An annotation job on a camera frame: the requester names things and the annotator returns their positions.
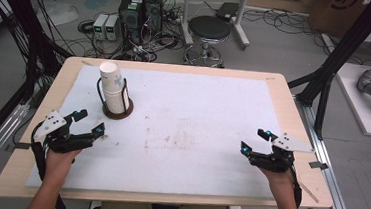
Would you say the black tape piece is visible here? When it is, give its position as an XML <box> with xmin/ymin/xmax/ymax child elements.
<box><xmin>4</xmin><ymin>141</ymin><xmax>33</xmax><ymax>155</ymax></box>
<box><xmin>308</xmin><ymin>159</ymin><xmax>330</xmax><ymax>171</ymax></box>

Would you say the stack of white paper cups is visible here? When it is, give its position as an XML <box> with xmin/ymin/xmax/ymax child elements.
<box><xmin>95</xmin><ymin>60</ymin><xmax>129</xmax><ymax>116</ymax></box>

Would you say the person's right hand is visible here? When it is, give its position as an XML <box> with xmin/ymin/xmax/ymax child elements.
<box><xmin>256</xmin><ymin>166</ymin><xmax>299</xmax><ymax>195</ymax></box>

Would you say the white platform board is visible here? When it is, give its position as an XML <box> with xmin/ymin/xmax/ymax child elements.
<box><xmin>331</xmin><ymin>61</ymin><xmax>371</xmax><ymax>138</ymax></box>

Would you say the thin wooden stick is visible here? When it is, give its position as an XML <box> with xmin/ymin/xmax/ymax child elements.
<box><xmin>295</xmin><ymin>181</ymin><xmax>322</xmax><ymax>204</ymax></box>

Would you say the brown cardboard box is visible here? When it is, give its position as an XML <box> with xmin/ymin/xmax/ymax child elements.
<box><xmin>306</xmin><ymin>0</ymin><xmax>371</xmax><ymax>41</ymax></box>

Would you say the person's left hand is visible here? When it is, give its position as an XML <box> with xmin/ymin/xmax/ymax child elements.
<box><xmin>44</xmin><ymin>146</ymin><xmax>83</xmax><ymax>178</ymax></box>

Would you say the grey bench power supply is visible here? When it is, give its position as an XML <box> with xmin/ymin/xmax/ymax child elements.
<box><xmin>90</xmin><ymin>12</ymin><xmax>110</xmax><ymax>41</ymax></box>
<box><xmin>103</xmin><ymin>13</ymin><xmax>121</xmax><ymax>43</ymax></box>

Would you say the white metal stand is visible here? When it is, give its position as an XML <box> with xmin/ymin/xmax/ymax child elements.
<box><xmin>177</xmin><ymin>0</ymin><xmax>255</xmax><ymax>52</ymax></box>

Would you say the black metal frame post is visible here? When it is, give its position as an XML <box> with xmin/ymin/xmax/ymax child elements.
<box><xmin>283</xmin><ymin>0</ymin><xmax>371</xmax><ymax>144</ymax></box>

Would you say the tangle of floor cables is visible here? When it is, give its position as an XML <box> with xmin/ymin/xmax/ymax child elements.
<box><xmin>74</xmin><ymin>0</ymin><xmax>190</xmax><ymax>66</ymax></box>

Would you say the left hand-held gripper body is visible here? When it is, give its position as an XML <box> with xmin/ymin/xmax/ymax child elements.
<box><xmin>31</xmin><ymin>108</ymin><xmax>97</xmax><ymax>157</ymax></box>

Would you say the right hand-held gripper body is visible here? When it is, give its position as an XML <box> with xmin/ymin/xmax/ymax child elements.
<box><xmin>246</xmin><ymin>129</ymin><xmax>317</xmax><ymax>177</ymax></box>

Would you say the black round stool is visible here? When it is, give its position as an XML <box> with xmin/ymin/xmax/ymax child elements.
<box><xmin>182</xmin><ymin>13</ymin><xmax>233</xmax><ymax>70</ymax></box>

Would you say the black frame with cables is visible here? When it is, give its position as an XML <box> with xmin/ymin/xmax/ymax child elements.
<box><xmin>0</xmin><ymin>0</ymin><xmax>79</xmax><ymax>173</ymax></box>

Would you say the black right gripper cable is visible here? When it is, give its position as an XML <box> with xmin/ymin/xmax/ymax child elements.
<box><xmin>285</xmin><ymin>169</ymin><xmax>305</xmax><ymax>209</ymax></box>

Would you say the black computer tower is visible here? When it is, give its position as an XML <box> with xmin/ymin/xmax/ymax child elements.
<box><xmin>141</xmin><ymin>0</ymin><xmax>166</xmax><ymax>34</ymax></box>
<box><xmin>115</xmin><ymin>0</ymin><xmax>147</xmax><ymax>46</ymax></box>

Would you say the white table mat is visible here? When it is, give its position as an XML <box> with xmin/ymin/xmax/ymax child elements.
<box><xmin>26</xmin><ymin>60</ymin><xmax>287</xmax><ymax>207</ymax></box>

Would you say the black wire cup holder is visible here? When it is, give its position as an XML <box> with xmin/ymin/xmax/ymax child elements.
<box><xmin>93</xmin><ymin>74</ymin><xmax>136</xmax><ymax>122</ymax></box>

